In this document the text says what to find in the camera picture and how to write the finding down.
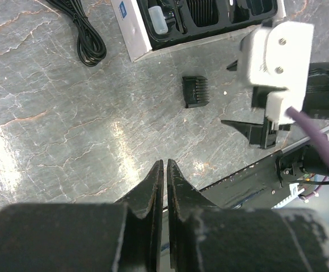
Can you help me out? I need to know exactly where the black guard comb in tray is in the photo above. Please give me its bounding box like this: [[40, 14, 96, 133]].
[[187, 0, 218, 27]]

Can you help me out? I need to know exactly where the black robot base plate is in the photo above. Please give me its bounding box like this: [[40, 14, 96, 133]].
[[200, 151, 317, 209]]

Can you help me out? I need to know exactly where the small clear oil bottle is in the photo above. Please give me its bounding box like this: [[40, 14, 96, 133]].
[[148, 6, 168, 35]]

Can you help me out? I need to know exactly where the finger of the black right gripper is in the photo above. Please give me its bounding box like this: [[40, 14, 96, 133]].
[[226, 60, 238, 71], [221, 118, 278, 149]]

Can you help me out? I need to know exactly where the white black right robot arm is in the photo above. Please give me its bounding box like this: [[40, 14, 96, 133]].
[[221, 62, 329, 150]]

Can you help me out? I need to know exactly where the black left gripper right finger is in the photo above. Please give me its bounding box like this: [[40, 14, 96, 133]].
[[167, 160, 329, 271]]

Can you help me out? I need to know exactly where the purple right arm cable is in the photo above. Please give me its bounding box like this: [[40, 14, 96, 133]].
[[286, 106, 329, 188]]

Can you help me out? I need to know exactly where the white cardboard clipper box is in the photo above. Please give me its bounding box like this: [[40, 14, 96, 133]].
[[112, 1, 286, 62]]

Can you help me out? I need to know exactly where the black plastic tray insert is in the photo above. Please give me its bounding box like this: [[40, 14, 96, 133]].
[[137, 0, 280, 50]]

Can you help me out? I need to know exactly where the black clipper guard comb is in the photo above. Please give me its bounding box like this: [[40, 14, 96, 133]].
[[182, 76, 209, 109]]

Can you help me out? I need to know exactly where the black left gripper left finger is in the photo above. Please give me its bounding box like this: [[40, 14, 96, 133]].
[[0, 160, 164, 271]]

